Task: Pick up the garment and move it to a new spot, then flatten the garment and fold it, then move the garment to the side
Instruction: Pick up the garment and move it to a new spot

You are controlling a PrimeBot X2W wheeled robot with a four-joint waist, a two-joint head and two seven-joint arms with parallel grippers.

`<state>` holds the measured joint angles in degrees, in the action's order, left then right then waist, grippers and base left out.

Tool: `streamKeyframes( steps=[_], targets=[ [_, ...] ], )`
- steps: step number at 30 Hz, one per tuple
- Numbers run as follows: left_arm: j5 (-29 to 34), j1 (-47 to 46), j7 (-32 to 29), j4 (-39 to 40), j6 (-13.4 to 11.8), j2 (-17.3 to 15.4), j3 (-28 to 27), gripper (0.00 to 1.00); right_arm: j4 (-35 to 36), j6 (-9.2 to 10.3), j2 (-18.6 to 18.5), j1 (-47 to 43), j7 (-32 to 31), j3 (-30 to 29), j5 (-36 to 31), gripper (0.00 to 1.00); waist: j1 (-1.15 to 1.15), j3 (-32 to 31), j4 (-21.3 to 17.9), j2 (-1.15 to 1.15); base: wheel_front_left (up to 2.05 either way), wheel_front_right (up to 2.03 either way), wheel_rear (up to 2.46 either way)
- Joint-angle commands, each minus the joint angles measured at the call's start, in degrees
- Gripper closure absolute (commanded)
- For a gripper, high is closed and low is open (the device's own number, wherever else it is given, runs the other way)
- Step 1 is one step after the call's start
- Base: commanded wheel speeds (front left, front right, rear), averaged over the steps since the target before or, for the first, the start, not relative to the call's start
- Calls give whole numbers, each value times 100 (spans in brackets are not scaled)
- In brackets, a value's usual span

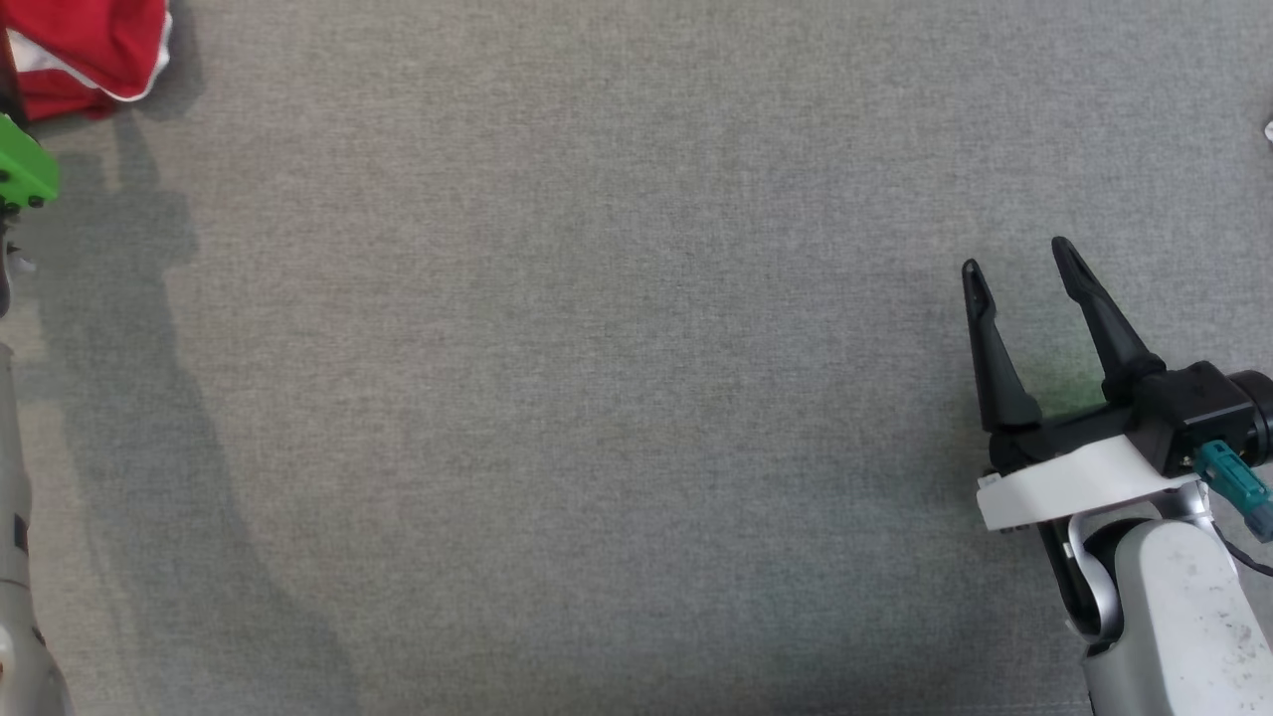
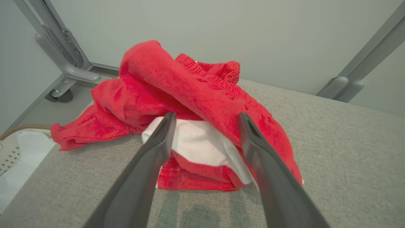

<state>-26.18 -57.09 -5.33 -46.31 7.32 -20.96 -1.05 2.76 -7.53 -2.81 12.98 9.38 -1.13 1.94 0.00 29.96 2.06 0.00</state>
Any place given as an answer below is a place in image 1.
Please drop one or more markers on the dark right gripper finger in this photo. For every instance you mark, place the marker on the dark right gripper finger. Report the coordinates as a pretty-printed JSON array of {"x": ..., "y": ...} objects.
[
  {"x": 1000, "y": 378},
  {"x": 1109, "y": 328}
]

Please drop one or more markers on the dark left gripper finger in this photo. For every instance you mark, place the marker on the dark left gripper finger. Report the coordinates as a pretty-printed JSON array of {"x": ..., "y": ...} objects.
[{"x": 8, "y": 85}]

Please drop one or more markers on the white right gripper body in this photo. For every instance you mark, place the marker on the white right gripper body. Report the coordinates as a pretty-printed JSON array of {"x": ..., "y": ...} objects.
[{"x": 1074, "y": 477}]

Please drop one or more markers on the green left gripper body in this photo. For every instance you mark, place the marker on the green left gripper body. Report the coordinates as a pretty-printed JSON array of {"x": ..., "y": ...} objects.
[{"x": 25, "y": 169}]

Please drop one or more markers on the red shorts white trim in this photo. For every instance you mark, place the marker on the red shorts white trim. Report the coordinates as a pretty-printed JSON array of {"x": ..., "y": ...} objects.
[{"x": 90, "y": 50}]

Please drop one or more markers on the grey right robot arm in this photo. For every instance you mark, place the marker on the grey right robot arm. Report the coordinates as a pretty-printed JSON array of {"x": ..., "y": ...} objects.
[{"x": 1183, "y": 617}]

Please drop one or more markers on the black round right wrist motor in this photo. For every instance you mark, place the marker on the black round right wrist motor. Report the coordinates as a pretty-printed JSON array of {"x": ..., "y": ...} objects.
[{"x": 1258, "y": 413}]

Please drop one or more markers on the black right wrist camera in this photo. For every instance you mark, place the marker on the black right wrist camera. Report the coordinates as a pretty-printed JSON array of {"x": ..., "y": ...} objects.
[{"x": 1188, "y": 403}]

